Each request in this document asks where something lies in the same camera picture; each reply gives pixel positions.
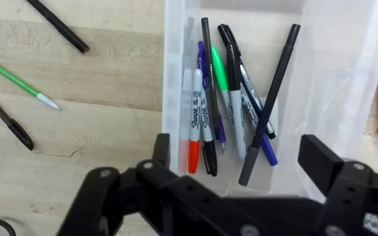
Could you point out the thin dark grey pen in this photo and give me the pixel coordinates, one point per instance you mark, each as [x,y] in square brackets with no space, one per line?
[206,35]

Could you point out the clear plastic container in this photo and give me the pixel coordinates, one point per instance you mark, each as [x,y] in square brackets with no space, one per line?
[294,110]

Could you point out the purple pen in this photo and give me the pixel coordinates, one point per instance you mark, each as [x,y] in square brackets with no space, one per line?
[202,61]

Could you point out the slim black pen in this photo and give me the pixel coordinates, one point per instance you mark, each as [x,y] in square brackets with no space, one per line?
[61,28]

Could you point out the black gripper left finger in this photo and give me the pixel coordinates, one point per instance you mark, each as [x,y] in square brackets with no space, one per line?
[110,197]

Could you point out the blue pen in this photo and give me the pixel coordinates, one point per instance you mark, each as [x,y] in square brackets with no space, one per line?
[269,151]

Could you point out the green cap Sharpie marker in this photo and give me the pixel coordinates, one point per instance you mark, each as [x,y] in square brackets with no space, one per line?
[218,70]

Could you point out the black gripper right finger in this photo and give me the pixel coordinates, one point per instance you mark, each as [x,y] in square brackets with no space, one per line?
[341,188]

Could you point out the green pen with white cap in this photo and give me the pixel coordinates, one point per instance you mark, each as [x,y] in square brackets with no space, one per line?
[9,77]

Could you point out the red cap Sharpie marker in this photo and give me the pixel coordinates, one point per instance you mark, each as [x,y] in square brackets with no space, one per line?
[194,110]

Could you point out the grey marker with black cap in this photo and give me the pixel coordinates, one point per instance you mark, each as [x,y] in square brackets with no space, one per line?
[236,113]

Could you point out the long black pen grey cap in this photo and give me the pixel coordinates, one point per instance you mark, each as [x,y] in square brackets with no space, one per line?
[281,74]

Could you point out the black cap Sharpie marker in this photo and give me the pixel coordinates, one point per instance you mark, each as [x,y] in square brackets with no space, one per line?
[210,158]

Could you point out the black pen with wide cap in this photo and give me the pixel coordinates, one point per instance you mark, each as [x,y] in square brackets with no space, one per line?
[19,133]

